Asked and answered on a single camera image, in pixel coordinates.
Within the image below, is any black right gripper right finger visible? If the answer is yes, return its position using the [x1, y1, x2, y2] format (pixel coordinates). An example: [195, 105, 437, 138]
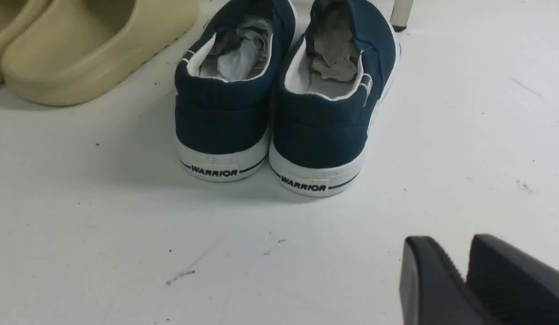
[467, 234, 559, 325]

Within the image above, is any left navy canvas slip-on shoe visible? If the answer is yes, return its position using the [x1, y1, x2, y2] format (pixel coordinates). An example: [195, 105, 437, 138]
[175, 0, 300, 182]

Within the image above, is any right navy canvas slip-on shoe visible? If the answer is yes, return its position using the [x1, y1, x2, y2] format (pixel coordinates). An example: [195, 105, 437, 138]
[269, 0, 401, 197]

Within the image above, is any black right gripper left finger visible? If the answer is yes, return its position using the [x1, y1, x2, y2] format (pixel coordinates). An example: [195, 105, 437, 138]
[399, 236, 499, 325]

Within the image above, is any right beige foam clog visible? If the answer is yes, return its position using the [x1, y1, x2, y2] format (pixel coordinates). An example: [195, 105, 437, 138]
[0, 0, 200, 107]

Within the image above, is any navy canvas slip-on shoe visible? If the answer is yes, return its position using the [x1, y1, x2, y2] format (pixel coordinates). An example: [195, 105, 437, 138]
[175, 0, 300, 182]
[269, 0, 401, 197]

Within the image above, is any left beige foam clog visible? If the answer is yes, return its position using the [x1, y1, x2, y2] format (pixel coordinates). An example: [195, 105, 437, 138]
[0, 0, 52, 83]

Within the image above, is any metal shoe rack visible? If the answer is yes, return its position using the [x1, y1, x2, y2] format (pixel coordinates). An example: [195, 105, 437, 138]
[389, 0, 414, 33]

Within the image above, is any beige foam clog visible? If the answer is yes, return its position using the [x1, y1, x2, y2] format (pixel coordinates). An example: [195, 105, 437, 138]
[0, 0, 200, 107]
[0, 0, 52, 83]

